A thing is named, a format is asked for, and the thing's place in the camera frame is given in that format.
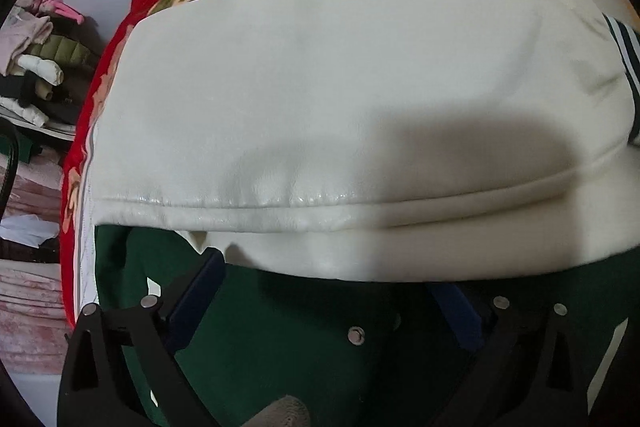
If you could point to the white crumpled cloth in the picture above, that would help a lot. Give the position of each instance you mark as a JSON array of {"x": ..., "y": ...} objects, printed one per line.
[{"x": 27, "y": 229}]

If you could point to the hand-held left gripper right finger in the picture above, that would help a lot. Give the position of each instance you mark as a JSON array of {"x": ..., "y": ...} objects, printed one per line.
[{"x": 456, "y": 313}]

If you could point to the pile of folded clothes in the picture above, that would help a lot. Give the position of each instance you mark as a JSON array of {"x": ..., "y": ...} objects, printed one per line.
[{"x": 47, "y": 57}]

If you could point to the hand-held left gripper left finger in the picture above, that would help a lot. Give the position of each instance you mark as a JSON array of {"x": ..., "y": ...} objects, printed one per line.
[{"x": 199, "y": 293}]

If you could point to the green varsity jacket white sleeves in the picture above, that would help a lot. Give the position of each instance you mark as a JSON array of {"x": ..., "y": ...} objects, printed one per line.
[{"x": 320, "y": 107}]

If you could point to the pink fuzzy blanket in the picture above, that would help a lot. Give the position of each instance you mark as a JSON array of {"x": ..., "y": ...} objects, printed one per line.
[{"x": 30, "y": 297}]

